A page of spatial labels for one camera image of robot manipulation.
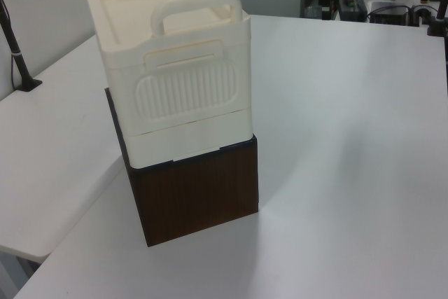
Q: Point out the black electronics box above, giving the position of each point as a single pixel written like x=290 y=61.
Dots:
x=388 y=13

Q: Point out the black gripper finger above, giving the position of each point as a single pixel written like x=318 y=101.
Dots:
x=322 y=12
x=328 y=12

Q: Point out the black clamp pole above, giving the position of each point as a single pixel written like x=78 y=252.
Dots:
x=438 y=19

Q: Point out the dark brown wooden box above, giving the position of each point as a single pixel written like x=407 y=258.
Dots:
x=196 y=197

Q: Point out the black camera pole with base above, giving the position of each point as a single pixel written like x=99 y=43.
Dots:
x=15 y=50

